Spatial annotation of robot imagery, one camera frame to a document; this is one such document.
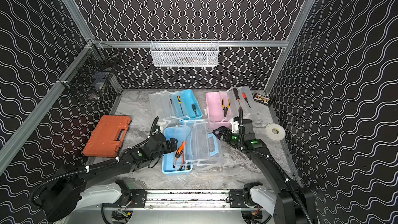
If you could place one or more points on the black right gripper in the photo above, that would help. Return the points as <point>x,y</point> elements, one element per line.
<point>227,130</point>

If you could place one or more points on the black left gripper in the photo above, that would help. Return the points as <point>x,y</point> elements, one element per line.
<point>169,144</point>

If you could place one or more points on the light blue front toolbox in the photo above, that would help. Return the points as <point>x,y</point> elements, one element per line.
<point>202,153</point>

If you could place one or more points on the turquoise back toolbox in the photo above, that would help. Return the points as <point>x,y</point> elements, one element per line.
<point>164,105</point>

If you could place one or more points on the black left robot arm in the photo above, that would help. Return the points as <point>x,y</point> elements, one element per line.
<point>60,195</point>

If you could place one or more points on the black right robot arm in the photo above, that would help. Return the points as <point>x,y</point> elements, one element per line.
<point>273,174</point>

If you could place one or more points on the pink toolbox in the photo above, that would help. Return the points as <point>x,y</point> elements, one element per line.
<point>214,108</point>

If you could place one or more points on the green black screwdriver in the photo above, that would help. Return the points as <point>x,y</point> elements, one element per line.
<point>194,109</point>

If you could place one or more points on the red small screwdriver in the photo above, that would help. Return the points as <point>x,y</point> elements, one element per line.
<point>245,98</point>

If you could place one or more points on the black red screwdriver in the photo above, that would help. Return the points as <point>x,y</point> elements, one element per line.
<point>237,98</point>

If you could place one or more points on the white tape roll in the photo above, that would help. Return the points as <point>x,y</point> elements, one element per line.
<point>275,132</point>

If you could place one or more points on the red-orange plastic tool case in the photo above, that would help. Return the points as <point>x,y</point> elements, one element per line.
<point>107,137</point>

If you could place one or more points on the yellow black screwdriver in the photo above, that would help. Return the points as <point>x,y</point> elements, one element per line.
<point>180,104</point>

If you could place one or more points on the orange handled pliers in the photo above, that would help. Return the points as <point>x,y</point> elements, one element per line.
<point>179,160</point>

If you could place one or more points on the yellow handled pliers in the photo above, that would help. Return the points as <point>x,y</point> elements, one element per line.
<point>226,103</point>

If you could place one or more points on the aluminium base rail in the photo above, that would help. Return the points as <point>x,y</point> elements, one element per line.
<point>172,206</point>

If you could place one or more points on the white wire mesh basket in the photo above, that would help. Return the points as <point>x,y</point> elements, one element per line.
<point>185,52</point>

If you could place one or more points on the black wire basket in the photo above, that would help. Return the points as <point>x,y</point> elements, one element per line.
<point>94,75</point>

